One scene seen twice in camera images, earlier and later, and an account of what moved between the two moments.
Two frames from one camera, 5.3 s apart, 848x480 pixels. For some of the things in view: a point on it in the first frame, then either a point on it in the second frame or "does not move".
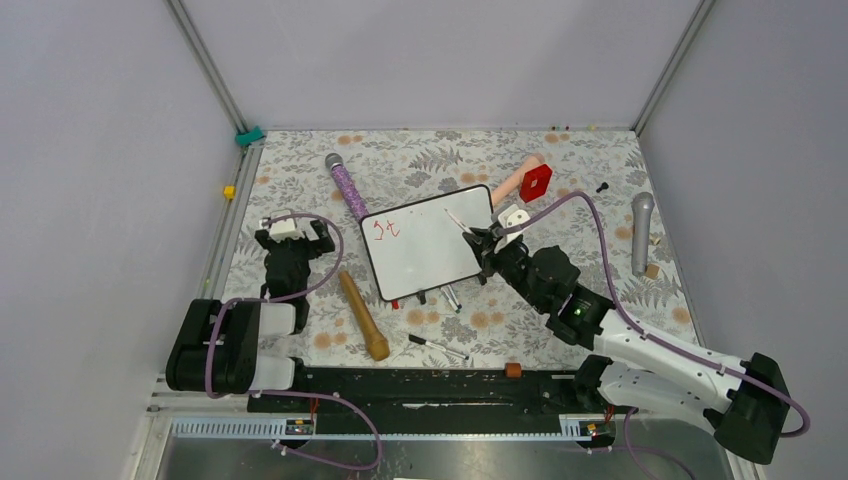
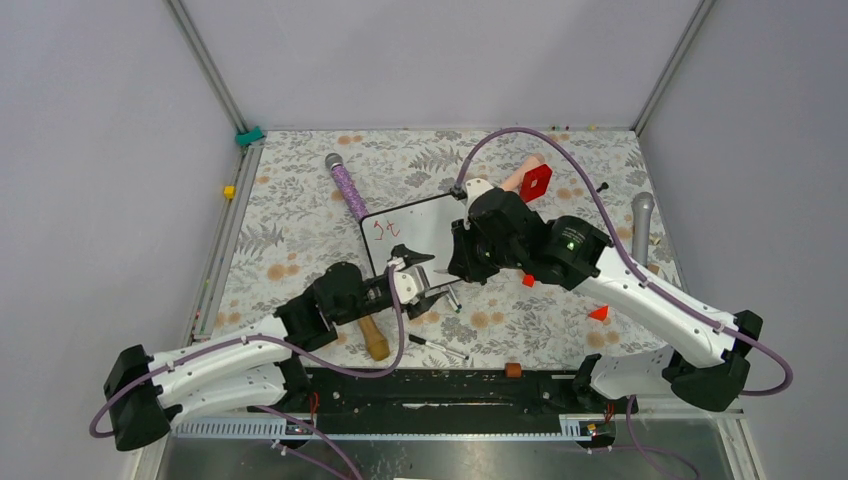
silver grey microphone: [642, 205] does not move
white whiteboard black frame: [419, 246] does not move
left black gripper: [315, 248] -> [410, 257]
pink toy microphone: [514, 183] does not move
